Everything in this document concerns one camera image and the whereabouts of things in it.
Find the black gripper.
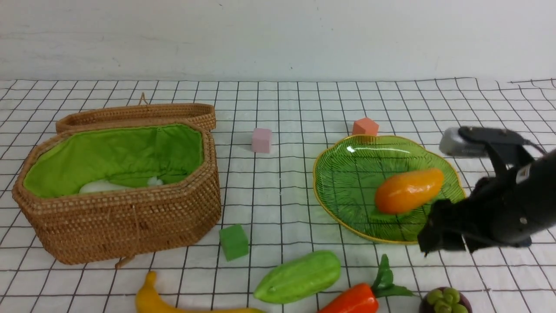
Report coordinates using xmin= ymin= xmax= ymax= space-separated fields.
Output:
xmin=417 ymin=176 xmax=513 ymax=256

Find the orange yellow toy mango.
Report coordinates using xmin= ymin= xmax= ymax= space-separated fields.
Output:
xmin=374 ymin=168 xmax=444 ymax=215

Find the purple toy mangosteen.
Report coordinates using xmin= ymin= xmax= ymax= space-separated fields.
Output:
xmin=419 ymin=287 xmax=473 ymax=313

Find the orange toy carrot with leaves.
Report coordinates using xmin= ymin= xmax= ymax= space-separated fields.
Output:
xmin=319 ymin=254 xmax=414 ymax=313

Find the green toy cucumber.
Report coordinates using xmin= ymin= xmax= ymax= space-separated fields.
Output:
xmin=254 ymin=250 xmax=341 ymax=304

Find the yellow toy banana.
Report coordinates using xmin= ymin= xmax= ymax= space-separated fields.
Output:
xmin=135 ymin=271 xmax=263 ymax=313

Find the white toy radish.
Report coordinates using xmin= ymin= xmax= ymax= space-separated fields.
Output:
xmin=79 ymin=176 xmax=164 ymax=194

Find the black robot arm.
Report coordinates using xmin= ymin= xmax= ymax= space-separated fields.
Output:
xmin=417 ymin=151 xmax=556 ymax=254

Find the green glass leaf plate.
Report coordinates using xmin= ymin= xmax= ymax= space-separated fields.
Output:
xmin=312 ymin=135 xmax=466 ymax=244

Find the orange foam cube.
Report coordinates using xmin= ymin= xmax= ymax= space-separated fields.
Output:
xmin=352 ymin=117 xmax=380 ymax=137

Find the white checkered tablecloth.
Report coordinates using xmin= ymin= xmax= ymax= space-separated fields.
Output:
xmin=0 ymin=78 xmax=555 ymax=313

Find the pink foam cube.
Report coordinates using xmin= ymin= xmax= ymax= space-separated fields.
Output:
xmin=252 ymin=127 xmax=273 ymax=154

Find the green foam cube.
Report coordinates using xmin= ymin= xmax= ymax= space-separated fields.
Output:
xmin=219 ymin=224 xmax=249 ymax=262

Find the woven wicker basket green lining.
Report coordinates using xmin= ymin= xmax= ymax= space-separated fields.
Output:
xmin=12 ymin=121 xmax=222 ymax=265

